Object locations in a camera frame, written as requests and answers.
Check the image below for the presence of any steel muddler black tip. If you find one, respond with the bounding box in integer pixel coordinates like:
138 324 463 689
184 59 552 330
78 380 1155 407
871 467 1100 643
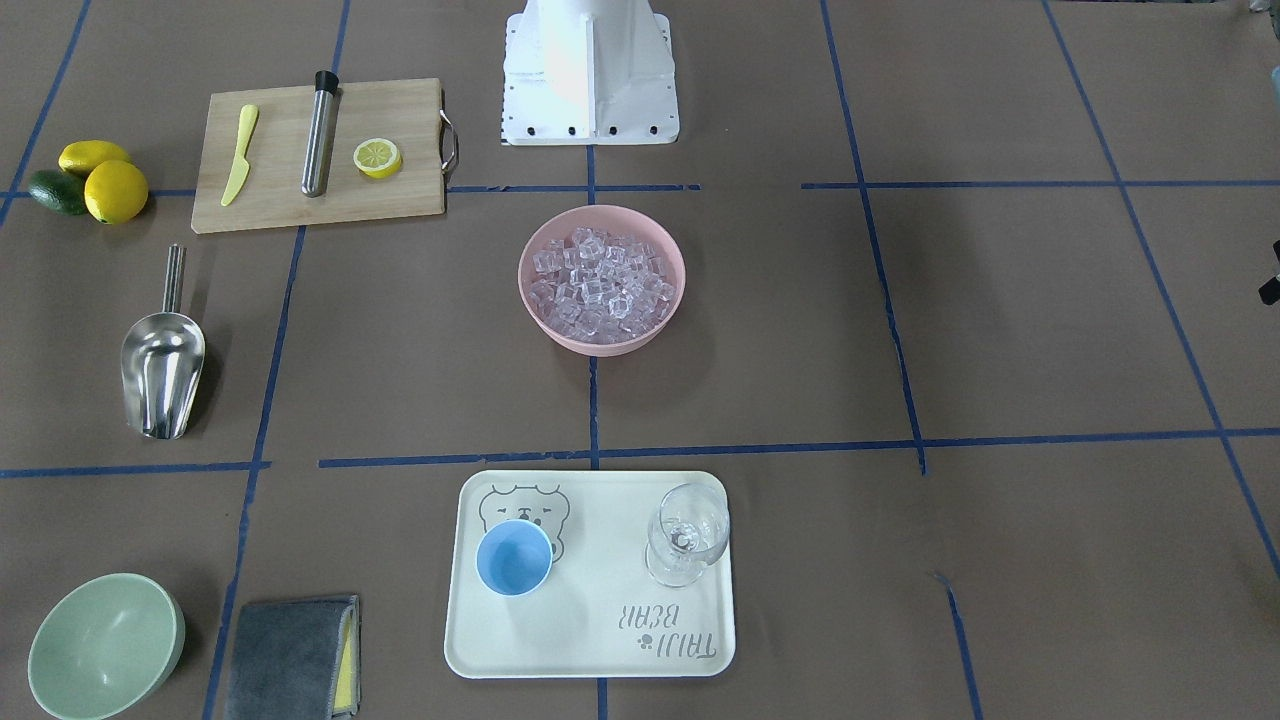
300 70 340 199

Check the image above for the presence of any yellow plastic knife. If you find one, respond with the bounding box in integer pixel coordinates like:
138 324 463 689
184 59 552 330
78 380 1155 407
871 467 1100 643
220 104 260 208

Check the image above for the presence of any clear wine glass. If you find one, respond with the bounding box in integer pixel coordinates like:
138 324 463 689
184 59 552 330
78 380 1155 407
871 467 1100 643
644 483 731 588

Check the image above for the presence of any cream bear tray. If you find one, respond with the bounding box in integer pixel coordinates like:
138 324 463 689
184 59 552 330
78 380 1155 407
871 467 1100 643
443 470 736 678

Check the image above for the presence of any clear ice cubes pile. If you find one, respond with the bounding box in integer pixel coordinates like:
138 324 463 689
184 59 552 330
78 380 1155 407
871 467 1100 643
521 227 678 347

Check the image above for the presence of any half lemon slice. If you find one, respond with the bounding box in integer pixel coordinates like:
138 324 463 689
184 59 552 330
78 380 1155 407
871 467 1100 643
352 137 403 179

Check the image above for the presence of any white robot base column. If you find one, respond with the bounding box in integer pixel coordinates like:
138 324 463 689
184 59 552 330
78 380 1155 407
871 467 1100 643
500 1 681 147

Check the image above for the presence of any metal ice scoop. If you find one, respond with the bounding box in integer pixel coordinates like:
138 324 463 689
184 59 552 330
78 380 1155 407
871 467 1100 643
120 243 207 439

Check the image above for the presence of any yellow lemon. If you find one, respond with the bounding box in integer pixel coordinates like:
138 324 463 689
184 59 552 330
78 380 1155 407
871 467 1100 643
84 160 150 225
58 138 132 179

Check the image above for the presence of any grey folded cloth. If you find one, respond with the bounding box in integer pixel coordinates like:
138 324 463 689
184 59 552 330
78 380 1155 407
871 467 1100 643
223 594 361 719

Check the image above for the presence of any pink bowl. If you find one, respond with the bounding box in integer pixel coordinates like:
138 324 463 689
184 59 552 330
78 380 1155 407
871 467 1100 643
517 205 687 357

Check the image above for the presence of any mint green bowl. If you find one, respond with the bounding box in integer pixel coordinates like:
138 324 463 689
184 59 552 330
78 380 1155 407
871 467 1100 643
27 573 186 719

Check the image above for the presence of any blue plastic cup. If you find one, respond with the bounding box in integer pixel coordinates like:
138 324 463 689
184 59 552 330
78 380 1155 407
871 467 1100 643
475 519 556 597

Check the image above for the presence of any upper yellow lemon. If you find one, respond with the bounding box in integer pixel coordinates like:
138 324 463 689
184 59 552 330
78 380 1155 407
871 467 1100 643
58 138 132 179

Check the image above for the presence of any wooden cutting board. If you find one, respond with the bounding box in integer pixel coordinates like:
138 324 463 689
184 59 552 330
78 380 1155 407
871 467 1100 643
191 78 449 234

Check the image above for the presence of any front yellow lemon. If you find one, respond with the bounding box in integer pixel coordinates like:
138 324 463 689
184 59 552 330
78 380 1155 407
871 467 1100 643
84 160 150 225

